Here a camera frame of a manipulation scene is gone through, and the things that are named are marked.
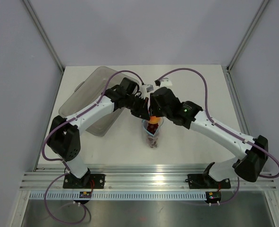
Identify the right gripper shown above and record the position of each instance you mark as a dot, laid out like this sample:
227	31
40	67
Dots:
153	109

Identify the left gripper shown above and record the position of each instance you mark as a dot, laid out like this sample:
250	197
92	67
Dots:
142	111

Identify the orange peach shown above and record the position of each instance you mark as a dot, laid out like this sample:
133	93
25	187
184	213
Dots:
154	120

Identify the red grape bunch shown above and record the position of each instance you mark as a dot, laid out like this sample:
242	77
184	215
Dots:
152	135

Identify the clear zip top bag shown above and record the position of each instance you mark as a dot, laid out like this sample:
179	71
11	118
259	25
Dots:
144	125

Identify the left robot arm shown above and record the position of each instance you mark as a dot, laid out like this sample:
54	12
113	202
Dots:
64	137

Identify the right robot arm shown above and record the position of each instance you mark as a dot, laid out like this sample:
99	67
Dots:
249	159

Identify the clear plastic tray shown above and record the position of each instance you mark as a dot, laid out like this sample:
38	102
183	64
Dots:
86	93

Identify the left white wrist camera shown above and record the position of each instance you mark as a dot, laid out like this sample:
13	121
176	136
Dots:
145	89

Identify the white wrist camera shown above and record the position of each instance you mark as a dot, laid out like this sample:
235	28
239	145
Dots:
145	89
164	82

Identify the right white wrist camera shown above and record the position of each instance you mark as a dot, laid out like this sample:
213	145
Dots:
164	82

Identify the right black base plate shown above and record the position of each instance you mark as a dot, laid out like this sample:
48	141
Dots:
201	181

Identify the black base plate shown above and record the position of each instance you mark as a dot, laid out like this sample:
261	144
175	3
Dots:
95	181
201	181

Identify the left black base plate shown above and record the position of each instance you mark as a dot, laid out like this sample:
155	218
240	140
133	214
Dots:
95	181

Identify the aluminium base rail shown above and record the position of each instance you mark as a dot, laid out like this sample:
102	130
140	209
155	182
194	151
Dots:
120	178

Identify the white slotted cable duct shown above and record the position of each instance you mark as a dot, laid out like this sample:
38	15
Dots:
118	196

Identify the right aluminium frame post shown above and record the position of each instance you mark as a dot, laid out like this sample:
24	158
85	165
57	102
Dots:
248	33

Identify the aluminium frame post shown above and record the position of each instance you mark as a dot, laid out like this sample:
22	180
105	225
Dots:
38	24
248	33

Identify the left aluminium frame post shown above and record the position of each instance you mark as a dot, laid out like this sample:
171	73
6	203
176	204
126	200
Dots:
38	24

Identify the right side aluminium rail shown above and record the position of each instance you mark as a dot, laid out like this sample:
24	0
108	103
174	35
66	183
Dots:
268	186

